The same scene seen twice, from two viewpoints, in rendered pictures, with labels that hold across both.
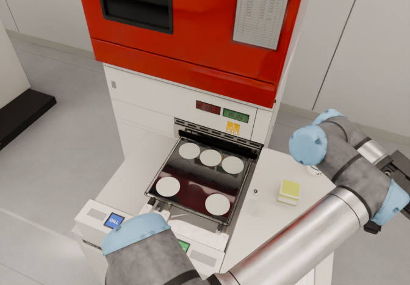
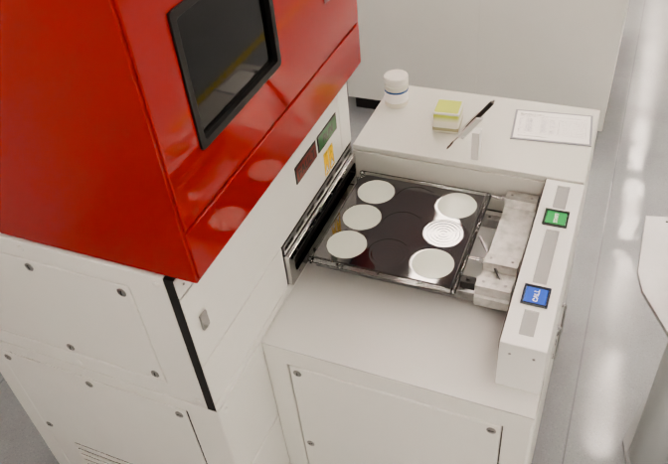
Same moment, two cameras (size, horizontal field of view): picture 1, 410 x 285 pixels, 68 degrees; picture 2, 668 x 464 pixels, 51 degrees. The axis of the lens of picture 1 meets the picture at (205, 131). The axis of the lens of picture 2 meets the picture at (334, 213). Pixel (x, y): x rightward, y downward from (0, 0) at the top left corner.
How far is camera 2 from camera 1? 1.55 m
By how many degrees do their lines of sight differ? 58
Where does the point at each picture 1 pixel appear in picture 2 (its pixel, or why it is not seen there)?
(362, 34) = not seen: hidden behind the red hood
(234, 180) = (409, 189)
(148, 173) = (383, 322)
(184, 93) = (282, 177)
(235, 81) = (335, 63)
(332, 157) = not seen: outside the picture
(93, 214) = (529, 329)
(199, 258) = (562, 201)
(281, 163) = (387, 128)
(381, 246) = not seen: hidden behind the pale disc
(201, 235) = (509, 225)
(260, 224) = (495, 148)
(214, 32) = (310, 6)
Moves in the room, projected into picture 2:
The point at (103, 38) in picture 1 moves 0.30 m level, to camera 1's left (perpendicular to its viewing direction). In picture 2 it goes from (205, 202) to (161, 343)
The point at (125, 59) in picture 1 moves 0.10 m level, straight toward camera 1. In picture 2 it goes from (239, 202) to (291, 190)
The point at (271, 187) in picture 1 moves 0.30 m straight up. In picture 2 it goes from (432, 138) to (433, 39)
